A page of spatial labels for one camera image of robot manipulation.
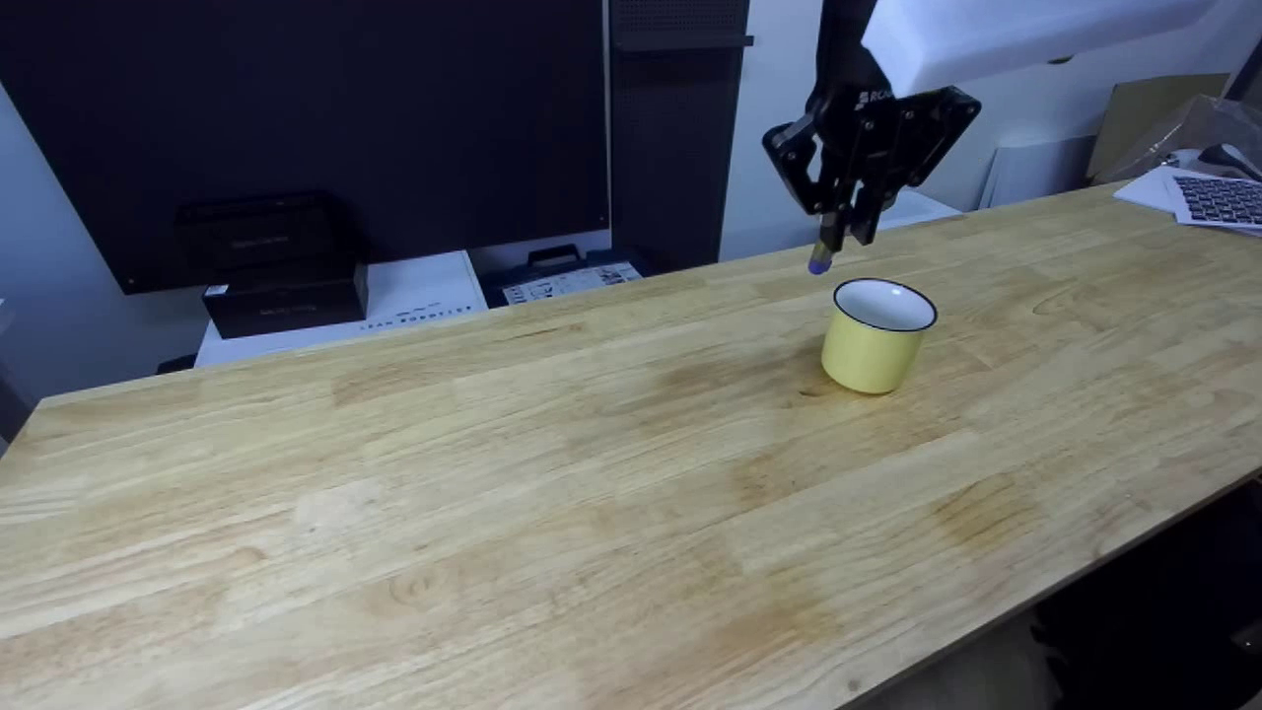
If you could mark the large black monitor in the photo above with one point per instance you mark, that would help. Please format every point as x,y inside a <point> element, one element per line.
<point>327,118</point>

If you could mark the yellow enamel mug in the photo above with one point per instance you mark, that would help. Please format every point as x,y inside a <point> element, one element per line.
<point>870,356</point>

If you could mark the blue grey marker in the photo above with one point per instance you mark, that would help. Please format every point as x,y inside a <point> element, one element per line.
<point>823,263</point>

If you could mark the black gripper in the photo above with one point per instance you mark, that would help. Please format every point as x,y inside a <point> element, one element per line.
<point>870,115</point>

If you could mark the brown cardboard box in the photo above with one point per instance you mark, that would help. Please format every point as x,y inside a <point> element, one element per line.
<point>1145,118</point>

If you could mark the printed paper sheet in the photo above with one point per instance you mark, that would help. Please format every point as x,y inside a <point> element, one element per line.
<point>1215,198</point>

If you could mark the white flat box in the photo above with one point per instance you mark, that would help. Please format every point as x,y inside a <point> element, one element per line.
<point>421,289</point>

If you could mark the dark brown tall panel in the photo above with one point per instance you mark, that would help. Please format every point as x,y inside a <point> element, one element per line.
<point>672,131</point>

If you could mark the black box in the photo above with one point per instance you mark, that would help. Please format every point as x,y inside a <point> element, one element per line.
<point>279,263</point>

